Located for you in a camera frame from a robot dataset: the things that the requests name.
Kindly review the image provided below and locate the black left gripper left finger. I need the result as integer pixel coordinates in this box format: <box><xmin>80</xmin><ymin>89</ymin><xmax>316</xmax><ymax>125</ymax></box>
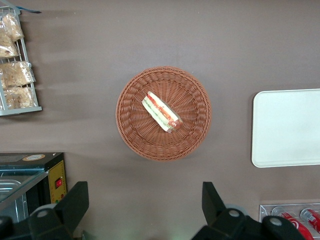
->
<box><xmin>27</xmin><ymin>180</ymin><xmax>90</xmax><ymax>240</ymax></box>

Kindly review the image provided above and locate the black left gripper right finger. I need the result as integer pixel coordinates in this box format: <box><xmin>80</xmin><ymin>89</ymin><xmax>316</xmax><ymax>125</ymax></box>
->
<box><xmin>191</xmin><ymin>181</ymin><xmax>263</xmax><ymax>240</ymax></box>

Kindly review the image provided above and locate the beige rectangular plastic tray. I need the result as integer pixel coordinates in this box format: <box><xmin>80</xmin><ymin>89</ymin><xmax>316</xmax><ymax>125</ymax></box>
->
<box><xmin>251</xmin><ymin>88</ymin><xmax>320</xmax><ymax>168</ymax></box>

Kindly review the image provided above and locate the clear acrylic bottle rack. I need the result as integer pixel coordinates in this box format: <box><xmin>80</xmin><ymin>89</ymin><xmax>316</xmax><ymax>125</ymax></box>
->
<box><xmin>258</xmin><ymin>203</ymin><xmax>320</xmax><ymax>240</ymax></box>

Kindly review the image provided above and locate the black food warmer appliance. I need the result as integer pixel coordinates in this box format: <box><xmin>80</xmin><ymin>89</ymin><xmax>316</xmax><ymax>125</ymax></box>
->
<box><xmin>0</xmin><ymin>151</ymin><xmax>68</xmax><ymax>226</ymax></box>

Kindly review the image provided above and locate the red cola bottle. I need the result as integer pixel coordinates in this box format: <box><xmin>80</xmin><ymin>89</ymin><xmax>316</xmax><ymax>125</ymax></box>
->
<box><xmin>299</xmin><ymin>207</ymin><xmax>320</xmax><ymax>230</ymax></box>
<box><xmin>271</xmin><ymin>206</ymin><xmax>315</xmax><ymax>240</ymax></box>

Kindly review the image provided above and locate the round brown wicker basket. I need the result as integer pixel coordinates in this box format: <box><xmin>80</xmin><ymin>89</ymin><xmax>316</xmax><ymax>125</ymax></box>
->
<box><xmin>115</xmin><ymin>65</ymin><xmax>213</xmax><ymax>162</ymax></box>

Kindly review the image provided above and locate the wrapped triangle sandwich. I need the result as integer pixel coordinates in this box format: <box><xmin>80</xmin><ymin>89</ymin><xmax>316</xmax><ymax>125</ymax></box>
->
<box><xmin>141</xmin><ymin>90</ymin><xmax>183</xmax><ymax>134</ymax></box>

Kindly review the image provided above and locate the clear bag of snacks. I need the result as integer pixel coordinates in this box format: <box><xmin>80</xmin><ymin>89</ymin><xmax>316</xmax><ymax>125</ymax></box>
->
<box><xmin>0</xmin><ymin>32</ymin><xmax>21</xmax><ymax>59</ymax></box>
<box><xmin>0</xmin><ymin>60</ymin><xmax>36</xmax><ymax>89</ymax></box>
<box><xmin>1</xmin><ymin>12</ymin><xmax>25</xmax><ymax>42</ymax></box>
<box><xmin>2</xmin><ymin>85</ymin><xmax>36</xmax><ymax>110</ymax></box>

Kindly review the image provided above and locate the grey wire rack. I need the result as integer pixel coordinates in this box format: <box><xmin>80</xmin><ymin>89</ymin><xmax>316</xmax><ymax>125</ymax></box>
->
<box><xmin>0</xmin><ymin>6</ymin><xmax>43</xmax><ymax>117</ymax></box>

